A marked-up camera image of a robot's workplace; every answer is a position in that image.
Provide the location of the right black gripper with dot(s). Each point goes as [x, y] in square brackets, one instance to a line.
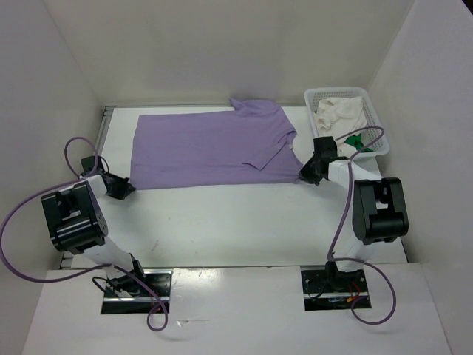
[312, 171]

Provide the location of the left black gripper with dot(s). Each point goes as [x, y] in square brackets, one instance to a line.
[120, 188]

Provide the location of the purple t-shirt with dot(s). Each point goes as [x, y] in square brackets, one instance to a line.
[251, 144]

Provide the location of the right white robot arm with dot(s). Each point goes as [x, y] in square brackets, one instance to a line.
[374, 210]

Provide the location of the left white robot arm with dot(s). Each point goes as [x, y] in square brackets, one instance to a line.
[76, 224]

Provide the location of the green t-shirt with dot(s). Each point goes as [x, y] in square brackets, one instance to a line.
[356, 142]

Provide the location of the cream white t-shirt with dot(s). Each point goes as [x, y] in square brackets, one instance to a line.
[338, 116]

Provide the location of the white plastic basket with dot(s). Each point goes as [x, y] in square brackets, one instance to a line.
[372, 136]

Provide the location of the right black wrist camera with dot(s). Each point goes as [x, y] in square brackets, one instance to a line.
[325, 147]

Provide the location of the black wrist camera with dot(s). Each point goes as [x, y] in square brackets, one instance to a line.
[90, 164]
[325, 147]

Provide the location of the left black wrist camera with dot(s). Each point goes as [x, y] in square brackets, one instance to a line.
[90, 164]

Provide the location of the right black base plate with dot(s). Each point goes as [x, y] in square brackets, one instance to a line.
[325, 290]

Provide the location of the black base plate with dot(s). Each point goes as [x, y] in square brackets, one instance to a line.
[325, 290]
[129, 297]

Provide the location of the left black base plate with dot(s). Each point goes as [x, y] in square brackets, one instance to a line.
[129, 297]

